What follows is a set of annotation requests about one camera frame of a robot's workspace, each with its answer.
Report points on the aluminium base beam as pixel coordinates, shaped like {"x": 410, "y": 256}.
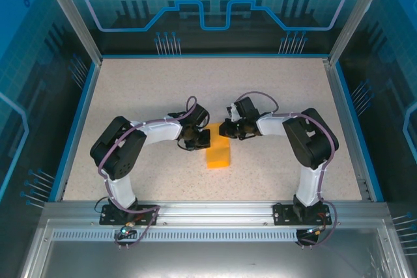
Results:
{"x": 211, "y": 213}

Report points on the aluminium frame post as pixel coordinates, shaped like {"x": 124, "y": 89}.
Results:
{"x": 74, "y": 14}
{"x": 357, "y": 14}

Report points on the aluminium side rail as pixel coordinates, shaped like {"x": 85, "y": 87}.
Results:
{"x": 345, "y": 121}

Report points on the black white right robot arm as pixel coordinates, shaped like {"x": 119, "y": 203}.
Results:
{"x": 312, "y": 141}

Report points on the blue table edge strip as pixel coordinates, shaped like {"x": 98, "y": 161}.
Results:
{"x": 76, "y": 128}
{"x": 355, "y": 121}

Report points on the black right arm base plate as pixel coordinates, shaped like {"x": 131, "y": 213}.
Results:
{"x": 283, "y": 214}

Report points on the orange paper sheet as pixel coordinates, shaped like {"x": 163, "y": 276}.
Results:
{"x": 218, "y": 157}

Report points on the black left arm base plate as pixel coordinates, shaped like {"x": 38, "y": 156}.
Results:
{"x": 110, "y": 216}

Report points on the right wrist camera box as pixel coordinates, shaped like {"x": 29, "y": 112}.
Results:
{"x": 233, "y": 112}

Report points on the brushed metal tray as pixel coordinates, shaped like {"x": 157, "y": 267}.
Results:
{"x": 208, "y": 258}

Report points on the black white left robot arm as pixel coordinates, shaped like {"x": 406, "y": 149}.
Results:
{"x": 117, "y": 154}

